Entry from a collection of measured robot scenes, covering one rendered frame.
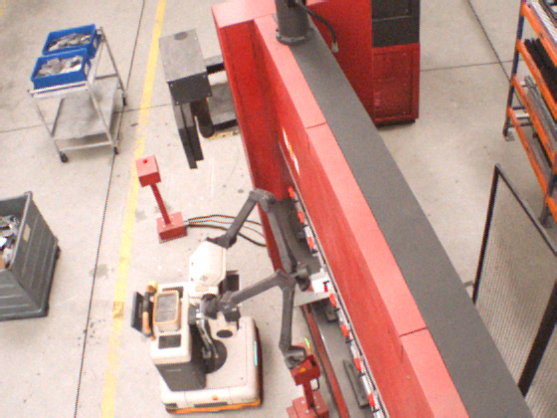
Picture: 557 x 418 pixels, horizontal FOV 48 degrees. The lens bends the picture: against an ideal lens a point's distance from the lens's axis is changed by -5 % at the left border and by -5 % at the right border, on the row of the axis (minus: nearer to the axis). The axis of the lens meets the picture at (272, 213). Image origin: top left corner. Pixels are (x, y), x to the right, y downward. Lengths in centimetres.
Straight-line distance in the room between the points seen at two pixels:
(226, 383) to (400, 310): 239
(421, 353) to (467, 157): 399
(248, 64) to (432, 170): 258
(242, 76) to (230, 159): 244
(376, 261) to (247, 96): 179
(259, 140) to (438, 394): 241
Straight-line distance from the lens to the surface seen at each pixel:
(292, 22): 321
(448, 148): 599
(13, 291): 522
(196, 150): 419
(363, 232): 236
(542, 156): 541
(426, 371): 206
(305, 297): 377
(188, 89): 387
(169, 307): 402
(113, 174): 633
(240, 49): 361
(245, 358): 445
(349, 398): 358
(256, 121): 393
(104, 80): 699
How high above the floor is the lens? 413
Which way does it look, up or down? 48 degrees down
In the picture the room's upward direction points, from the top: 12 degrees counter-clockwise
